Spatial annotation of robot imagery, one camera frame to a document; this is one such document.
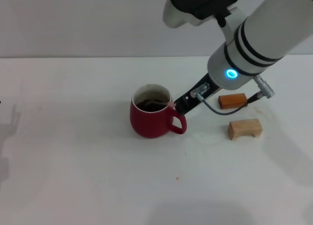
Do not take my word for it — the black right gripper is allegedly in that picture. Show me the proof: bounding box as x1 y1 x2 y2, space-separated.
175 73 222 117

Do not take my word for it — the pink handled metal spoon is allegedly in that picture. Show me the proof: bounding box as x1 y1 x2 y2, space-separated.
143 98 177 110

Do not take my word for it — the red ceramic mug with coffee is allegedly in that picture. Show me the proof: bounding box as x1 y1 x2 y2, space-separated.
129 84 188 139

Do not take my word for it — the light wooden arch block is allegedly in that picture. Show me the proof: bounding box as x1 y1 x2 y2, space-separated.
227 118 263 141

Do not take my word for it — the grey gripper cable with connector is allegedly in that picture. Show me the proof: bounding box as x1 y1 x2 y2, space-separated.
190 74 276 116

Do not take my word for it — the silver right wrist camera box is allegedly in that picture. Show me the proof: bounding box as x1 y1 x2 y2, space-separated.
163 0 239 29

